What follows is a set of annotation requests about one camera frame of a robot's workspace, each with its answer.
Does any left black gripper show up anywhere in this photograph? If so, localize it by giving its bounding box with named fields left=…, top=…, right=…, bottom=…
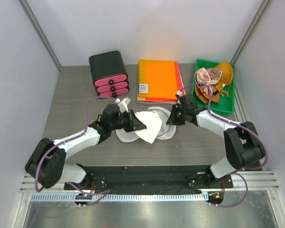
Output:
left=110, top=109, right=146, bottom=133

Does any white mesh laundry bag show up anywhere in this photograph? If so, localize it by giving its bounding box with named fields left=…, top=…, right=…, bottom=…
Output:
left=116, top=106, right=176, bottom=143

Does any white bra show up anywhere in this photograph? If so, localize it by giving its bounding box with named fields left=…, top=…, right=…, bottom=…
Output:
left=135, top=111, right=162, bottom=144

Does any pink bra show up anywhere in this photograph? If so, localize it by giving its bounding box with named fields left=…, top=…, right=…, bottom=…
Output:
left=195, top=67, right=223, bottom=95

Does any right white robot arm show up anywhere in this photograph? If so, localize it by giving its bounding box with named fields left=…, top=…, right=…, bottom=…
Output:
left=166, top=94, right=267, bottom=188

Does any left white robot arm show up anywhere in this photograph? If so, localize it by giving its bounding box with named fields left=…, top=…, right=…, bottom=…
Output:
left=25, top=104, right=147, bottom=192

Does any mustard orange bra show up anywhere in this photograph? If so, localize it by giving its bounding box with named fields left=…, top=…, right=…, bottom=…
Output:
left=194, top=61, right=235, bottom=105

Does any orange folder stack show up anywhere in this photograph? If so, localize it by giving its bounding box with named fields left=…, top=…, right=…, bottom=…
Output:
left=137, top=59, right=184, bottom=104

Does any green plastic bin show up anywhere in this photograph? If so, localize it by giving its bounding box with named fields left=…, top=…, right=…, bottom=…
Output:
left=193, top=59, right=236, bottom=115

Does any black pink drawer box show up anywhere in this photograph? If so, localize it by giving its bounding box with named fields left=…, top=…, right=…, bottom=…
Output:
left=88, top=50, right=130, bottom=98

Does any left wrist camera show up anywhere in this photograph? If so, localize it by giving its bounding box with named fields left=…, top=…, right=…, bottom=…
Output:
left=115, top=97, right=131, bottom=113

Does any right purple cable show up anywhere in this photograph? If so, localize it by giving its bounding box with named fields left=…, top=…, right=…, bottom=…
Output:
left=177, top=83, right=269, bottom=208

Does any purple cable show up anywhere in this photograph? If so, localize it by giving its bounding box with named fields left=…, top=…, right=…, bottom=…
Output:
left=35, top=96, right=119, bottom=205
left=177, top=83, right=269, bottom=208

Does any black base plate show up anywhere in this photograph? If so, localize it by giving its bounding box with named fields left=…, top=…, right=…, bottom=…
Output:
left=75, top=165, right=233, bottom=195

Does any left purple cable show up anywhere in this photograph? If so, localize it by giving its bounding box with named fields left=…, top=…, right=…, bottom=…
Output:
left=35, top=96, right=119, bottom=205

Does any white slotted cable duct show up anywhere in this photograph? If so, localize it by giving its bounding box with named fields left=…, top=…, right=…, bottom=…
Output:
left=30, top=192, right=209, bottom=202

